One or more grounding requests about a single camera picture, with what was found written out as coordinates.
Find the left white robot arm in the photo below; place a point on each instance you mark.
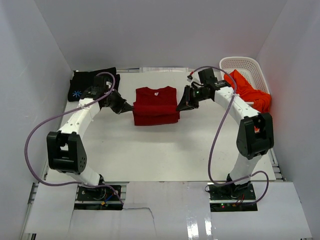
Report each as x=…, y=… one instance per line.
x=65, y=149

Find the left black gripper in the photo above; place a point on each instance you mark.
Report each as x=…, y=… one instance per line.
x=122, y=106

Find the red t shirt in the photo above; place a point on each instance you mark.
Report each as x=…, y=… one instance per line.
x=154, y=107

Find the orange t shirt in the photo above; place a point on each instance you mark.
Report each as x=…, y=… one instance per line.
x=261, y=100

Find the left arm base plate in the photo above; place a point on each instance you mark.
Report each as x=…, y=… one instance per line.
x=98, y=199

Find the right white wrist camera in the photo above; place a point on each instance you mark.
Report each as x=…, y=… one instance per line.
x=190, y=78

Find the white plastic basket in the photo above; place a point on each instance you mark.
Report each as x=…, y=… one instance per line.
x=248, y=68

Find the folded black t shirt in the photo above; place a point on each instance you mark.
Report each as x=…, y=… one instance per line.
x=82, y=80

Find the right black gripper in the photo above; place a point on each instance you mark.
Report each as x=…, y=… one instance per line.
x=187, y=103

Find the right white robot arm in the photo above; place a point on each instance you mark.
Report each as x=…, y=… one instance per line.
x=255, y=129

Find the white papers at back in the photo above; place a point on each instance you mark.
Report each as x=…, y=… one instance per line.
x=163, y=69

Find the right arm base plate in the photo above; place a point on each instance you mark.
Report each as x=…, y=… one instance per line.
x=221, y=201

